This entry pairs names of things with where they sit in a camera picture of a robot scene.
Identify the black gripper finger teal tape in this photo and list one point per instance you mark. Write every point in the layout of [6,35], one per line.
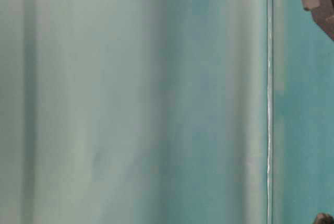
[324,218]

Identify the teal backdrop sheet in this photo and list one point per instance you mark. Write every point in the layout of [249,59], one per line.
[133,111]

